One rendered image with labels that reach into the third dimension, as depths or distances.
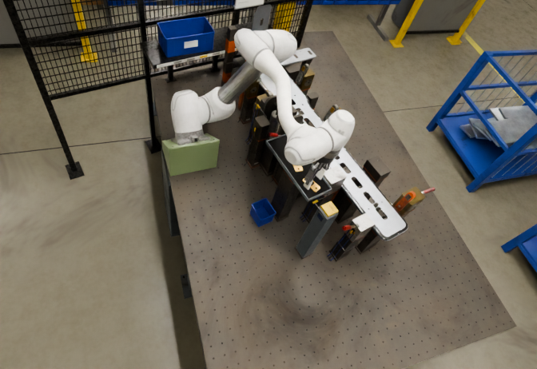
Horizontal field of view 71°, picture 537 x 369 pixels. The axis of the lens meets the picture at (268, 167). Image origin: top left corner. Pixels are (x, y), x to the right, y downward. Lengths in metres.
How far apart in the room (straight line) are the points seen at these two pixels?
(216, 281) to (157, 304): 0.78
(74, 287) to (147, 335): 0.56
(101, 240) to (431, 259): 2.11
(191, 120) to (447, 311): 1.69
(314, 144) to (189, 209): 1.00
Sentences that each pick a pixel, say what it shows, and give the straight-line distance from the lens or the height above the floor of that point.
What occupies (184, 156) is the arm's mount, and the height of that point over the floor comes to 0.87.
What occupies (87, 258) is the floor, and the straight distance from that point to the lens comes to 2.83.
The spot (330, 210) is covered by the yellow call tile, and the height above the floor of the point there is 1.16.
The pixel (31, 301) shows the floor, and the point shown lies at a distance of 2.82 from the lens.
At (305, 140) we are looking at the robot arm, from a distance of 1.33.
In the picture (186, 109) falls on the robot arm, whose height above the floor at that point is 1.05.
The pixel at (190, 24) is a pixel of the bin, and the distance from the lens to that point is 2.55.
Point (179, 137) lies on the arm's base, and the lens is 2.12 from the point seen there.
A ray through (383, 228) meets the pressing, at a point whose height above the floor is 1.00.
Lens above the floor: 2.54
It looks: 52 degrees down
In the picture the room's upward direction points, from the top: 17 degrees clockwise
